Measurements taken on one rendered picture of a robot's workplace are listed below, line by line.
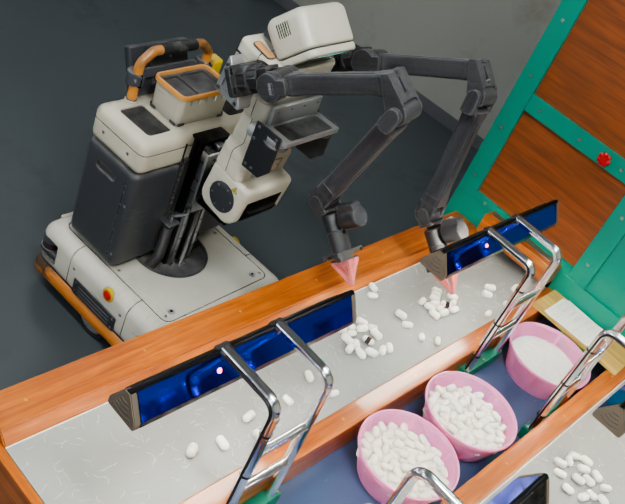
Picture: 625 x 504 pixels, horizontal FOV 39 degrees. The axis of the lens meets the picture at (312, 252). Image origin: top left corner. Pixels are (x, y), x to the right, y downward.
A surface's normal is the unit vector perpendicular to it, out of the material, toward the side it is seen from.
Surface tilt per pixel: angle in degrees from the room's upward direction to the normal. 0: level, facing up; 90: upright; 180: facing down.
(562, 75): 90
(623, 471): 0
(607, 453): 0
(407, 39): 90
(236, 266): 0
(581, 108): 90
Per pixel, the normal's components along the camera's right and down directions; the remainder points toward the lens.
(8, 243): 0.34, -0.73
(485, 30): -0.62, 0.29
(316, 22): 0.73, -0.13
